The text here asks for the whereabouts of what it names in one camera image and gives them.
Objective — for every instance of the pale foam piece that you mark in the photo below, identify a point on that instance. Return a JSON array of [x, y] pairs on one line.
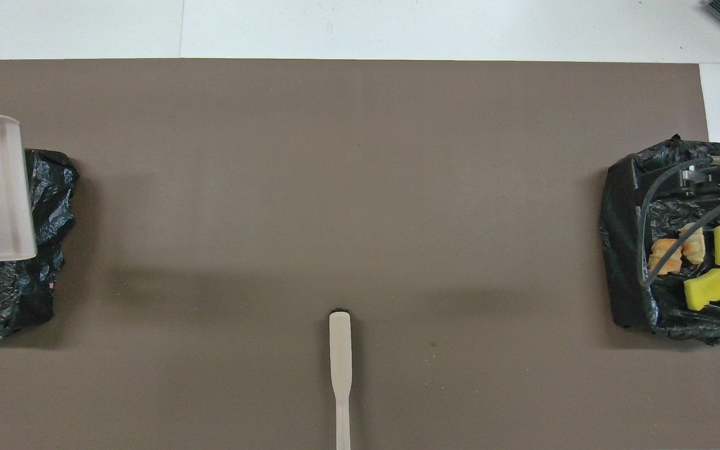
[[692, 244]]

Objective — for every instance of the orange croissant piece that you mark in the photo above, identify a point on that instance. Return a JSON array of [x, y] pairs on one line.
[[665, 257]]

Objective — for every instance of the rounded yellow sponge piece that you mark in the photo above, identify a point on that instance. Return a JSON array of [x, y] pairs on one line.
[[706, 289]]

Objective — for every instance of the beige brush with black bristles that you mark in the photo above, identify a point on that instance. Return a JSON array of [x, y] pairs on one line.
[[340, 356]]

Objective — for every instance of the black trash bag bin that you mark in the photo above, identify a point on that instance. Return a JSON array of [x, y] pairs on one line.
[[622, 250], [47, 206]]

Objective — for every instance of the brown table mat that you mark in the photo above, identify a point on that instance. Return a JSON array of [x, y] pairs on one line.
[[335, 156]]

